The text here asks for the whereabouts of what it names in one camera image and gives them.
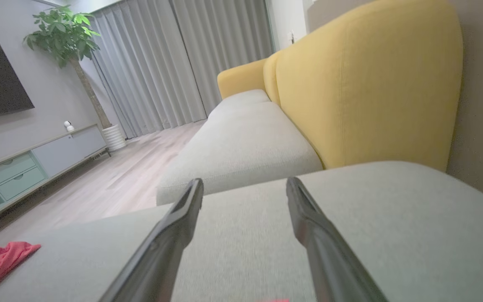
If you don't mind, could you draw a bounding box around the yellow sofa backrest cushion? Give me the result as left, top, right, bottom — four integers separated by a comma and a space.
275, 0, 463, 172
262, 51, 282, 105

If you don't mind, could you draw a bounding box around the grey pleated curtain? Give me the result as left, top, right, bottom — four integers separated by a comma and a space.
170, 0, 275, 116
88, 0, 207, 139

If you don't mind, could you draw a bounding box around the yellow sofa armrest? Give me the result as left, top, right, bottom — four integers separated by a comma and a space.
217, 59, 268, 100

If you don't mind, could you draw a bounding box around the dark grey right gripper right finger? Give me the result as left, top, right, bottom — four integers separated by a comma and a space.
286, 177, 389, 302

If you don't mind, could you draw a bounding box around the grey green TV cabinet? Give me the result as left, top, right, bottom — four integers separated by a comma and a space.
0, 124, 112, 230

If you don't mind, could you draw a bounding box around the green leafy indoor tree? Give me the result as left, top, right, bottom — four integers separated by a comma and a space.
23, 5, 113, 130

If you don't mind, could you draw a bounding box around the white ribbed plant pot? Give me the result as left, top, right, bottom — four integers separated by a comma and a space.
101, 124, 127, 152

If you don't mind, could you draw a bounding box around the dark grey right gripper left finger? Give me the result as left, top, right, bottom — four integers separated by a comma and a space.
99, 178, 205, 302

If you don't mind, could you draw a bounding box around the large grey sofa seat cushion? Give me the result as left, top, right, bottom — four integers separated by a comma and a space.
0, 161, 483, 302

